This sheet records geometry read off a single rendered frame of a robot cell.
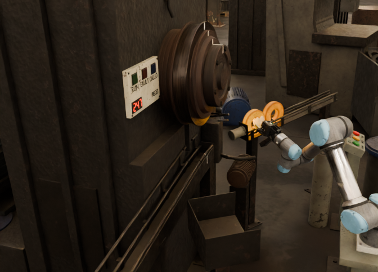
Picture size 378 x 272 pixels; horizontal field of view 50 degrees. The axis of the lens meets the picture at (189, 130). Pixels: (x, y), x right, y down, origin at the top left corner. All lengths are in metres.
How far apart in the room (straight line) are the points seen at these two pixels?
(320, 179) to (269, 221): 0.46
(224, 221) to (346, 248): 0.71
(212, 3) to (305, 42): 6.49
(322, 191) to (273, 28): 2.38
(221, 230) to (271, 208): 1.28
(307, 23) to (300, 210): 2.17
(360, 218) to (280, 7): 2.95
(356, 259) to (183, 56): 1.22
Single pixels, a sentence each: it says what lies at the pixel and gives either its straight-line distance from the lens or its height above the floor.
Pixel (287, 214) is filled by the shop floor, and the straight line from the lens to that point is 2.89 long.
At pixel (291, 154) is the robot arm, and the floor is 0.64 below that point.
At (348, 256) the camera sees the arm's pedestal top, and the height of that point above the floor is 0.30.
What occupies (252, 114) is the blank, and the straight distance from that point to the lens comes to 2.39.
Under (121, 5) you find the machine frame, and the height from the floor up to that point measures 1.46.
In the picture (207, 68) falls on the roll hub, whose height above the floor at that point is 1.18.
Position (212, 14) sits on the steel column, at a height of 0.30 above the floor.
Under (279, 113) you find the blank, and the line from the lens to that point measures 2.55.
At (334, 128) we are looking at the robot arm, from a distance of 2.00.
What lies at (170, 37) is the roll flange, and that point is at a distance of 1.81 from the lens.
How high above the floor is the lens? 1.60
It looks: 23 degrees down
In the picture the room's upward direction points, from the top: 2 degrees counter-clockwise
